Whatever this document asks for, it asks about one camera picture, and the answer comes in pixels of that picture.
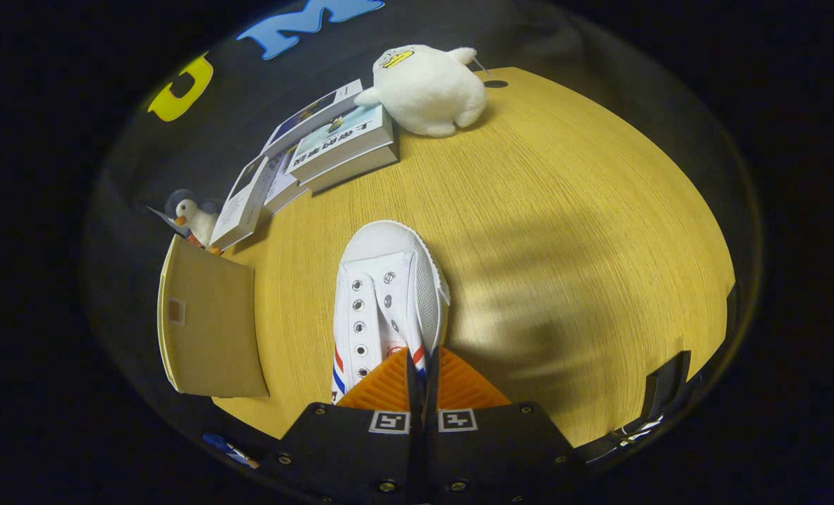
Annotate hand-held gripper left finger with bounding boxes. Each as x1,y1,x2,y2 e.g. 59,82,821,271
257,348,421,505

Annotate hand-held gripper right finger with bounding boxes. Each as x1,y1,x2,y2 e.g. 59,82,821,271
425,346,586,505

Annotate beige fabric storage box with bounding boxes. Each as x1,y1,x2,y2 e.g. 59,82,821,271
156,234,271,400

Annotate white canvas shoe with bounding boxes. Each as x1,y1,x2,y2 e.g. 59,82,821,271
330,220,452,407

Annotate blue and white object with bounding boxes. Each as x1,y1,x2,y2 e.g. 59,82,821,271
202,432,260,470

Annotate white book with portrait cover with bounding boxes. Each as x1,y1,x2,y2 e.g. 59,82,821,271
208,154,272,253

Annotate white book with text cover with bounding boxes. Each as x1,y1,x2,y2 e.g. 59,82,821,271
262,143,311,215

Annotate grey penguin plush toy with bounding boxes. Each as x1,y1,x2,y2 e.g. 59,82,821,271
163,189,225,255

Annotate thick grey book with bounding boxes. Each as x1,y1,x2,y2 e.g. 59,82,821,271
308,143,401,196

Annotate thick book with teal cover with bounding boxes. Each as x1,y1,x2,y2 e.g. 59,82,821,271
286,103,397,185

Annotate book with blue picture cover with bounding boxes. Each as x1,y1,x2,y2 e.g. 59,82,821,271
260,79,365,159

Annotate white duck plush toy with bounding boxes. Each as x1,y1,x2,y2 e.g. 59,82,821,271
354,44,488,138

